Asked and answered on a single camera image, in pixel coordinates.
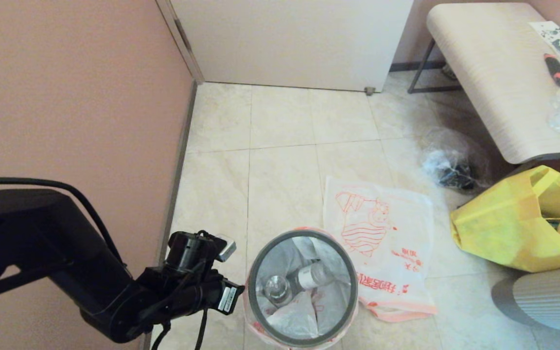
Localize grey bin retaining ring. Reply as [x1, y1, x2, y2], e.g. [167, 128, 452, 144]
[247, 229, 359, 348]

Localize black round trash bin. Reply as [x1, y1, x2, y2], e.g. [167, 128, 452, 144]
[244, 228, 359, 350]

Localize clear plastic bag dark contents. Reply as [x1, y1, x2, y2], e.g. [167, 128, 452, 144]
[419, 129, 492, 193]

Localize yellow tote bag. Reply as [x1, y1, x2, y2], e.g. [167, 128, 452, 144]
[449, 165, 560, 273]

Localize clear bottle with white label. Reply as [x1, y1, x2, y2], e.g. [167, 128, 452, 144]
[263, 260, 329, 307]

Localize white door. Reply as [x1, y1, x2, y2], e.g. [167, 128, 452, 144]
[171, 0, 414, 93]

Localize grey ribbed round object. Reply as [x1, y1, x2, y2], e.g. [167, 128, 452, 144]
[491, 264, 560, 333]

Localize beige bench with black legs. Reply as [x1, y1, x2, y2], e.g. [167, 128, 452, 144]
[408, 2, 560, 165]

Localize black and orange tool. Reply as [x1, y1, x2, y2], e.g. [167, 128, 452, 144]
[543, 53, 560, 87]

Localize black and white printed leaflet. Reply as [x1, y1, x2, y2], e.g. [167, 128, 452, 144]
[528, 20, 560, 65]

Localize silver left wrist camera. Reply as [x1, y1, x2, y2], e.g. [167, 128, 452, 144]
[216, 237, 237, 263]

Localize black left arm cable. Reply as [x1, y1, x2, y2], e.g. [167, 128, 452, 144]
[0, 176, 210, 350]

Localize white door frame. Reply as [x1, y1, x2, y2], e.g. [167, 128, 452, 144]
[156, 0, 206, 84]

